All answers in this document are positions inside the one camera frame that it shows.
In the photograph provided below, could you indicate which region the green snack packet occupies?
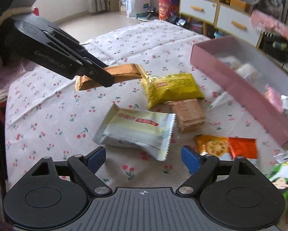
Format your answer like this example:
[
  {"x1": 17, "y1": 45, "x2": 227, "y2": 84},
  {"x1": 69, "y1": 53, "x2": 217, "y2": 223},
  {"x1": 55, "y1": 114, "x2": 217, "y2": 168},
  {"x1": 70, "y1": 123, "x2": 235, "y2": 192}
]
[{"x1": 269, "y1": 149, "x2": 288, "y2": 224}]

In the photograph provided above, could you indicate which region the gold brown snack packet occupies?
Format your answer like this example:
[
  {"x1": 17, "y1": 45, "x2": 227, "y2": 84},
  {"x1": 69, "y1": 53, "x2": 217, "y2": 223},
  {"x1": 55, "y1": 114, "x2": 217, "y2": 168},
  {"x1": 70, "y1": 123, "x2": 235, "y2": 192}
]
[{"x1": 74, "y1": 64, "x2": 148, "y2": 92}]

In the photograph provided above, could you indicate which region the cream yellow snack packet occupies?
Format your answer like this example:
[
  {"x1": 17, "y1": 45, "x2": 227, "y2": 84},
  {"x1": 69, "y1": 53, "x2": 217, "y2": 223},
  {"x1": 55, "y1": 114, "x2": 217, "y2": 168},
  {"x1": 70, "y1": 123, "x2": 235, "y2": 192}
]
[{"x1": 93, "y1": 104, "x2": 176, "y2": 161}]

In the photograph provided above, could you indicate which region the pink cardboard box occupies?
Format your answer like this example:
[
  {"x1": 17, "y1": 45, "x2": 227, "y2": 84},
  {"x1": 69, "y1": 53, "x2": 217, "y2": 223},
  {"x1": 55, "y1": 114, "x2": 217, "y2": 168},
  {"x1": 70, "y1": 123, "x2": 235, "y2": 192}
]
[{"x1": 190, "y1": 37, "x2": 288, "y2": 146}]

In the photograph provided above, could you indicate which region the pink wafer snack pack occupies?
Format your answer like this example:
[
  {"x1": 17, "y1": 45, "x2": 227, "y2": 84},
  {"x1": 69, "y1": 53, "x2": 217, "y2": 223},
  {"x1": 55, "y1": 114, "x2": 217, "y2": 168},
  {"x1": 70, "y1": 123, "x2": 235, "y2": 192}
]
[{"x1": 264, "y1": 85, "x2": 283, "y2": 114}]

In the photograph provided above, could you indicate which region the white shopping bag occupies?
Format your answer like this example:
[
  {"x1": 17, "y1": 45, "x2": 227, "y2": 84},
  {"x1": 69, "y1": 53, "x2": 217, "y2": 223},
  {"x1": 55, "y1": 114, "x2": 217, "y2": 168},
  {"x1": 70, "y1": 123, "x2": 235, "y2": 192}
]
[{"x1": 124, "y1": 0, "x2": 152, "y2": 19}]

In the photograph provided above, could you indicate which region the wooden tv cabinet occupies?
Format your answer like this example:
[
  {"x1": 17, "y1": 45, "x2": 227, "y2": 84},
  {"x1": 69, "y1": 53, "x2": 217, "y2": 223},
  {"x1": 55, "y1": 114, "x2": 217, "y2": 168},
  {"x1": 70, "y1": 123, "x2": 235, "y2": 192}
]
[{"x1": 215, "y1": 3, "x2": 288, "y2": 72}]

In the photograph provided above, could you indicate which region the lotus root chip packet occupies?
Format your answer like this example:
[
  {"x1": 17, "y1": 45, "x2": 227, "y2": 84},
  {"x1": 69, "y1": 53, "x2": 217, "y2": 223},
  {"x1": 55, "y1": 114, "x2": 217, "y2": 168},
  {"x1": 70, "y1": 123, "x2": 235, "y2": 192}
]
[{"x1": 194, "y1": 135, "x2": 233, "y2": 161}]

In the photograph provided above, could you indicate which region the tall wooden shelf cabinet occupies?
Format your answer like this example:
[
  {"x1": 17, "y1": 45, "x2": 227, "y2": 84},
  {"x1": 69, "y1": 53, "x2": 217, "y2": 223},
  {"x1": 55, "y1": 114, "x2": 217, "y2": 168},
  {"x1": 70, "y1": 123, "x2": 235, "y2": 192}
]
[{"x1": 178, "y1": 0, "x2": 223, "y2": 37}]

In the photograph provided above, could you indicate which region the clear bag white bread snack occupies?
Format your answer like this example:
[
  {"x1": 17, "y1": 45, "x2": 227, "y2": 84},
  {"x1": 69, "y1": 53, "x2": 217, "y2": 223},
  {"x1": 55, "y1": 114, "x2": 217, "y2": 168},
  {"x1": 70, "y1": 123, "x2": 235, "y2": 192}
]
[{"x1": 219, "y1": 56, "x2": 243, "y2": 70}]

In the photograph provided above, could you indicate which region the pink cloth on cabinet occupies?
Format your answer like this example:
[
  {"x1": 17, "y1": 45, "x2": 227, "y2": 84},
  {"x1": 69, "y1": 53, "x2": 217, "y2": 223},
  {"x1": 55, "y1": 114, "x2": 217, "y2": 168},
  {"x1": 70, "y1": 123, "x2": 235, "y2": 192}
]
[{"x1": 251, "y1": 10, "x2": 288, "y2": 41}]

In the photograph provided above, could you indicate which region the red silver snack packet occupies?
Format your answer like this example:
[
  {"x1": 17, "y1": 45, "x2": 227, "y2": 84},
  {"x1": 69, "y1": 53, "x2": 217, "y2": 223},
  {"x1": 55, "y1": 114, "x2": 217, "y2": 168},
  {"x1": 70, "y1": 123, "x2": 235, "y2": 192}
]
[{"x1": 228, "y1": 137, "x2": 259, "y2": 167}]

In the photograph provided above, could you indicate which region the cherry print floral cloth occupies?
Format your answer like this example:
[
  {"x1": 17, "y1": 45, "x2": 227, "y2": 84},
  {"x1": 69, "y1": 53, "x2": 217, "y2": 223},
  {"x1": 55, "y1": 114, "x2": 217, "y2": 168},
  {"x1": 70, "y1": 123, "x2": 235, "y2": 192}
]
[{"x1": 5, "y1": 21, "x2": 281, "y2": 188}]

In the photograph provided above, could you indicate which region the left hand pink glove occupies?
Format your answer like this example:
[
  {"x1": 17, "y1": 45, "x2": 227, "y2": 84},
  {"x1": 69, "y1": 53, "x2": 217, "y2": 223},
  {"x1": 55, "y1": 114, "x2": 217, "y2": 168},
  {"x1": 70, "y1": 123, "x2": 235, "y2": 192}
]
[{"x1": 0, "y1": 56, "x2": 36, "y2": 89}]

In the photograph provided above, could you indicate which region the orange cracker pack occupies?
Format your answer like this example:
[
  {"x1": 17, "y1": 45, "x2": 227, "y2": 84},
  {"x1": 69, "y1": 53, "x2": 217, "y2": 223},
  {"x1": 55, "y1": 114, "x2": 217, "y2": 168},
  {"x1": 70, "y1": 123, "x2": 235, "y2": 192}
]
[{"x1": 169, "y1": 99, "x2": 206, "y2": 133}]

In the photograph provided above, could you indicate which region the red snack bag on floor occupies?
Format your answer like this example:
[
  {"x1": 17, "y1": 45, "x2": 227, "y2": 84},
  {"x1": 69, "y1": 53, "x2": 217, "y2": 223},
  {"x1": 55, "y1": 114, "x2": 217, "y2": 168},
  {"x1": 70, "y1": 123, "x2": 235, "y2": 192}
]
[{"x1": 158, "y1": 0, "x2": 177, "y2": 20}]

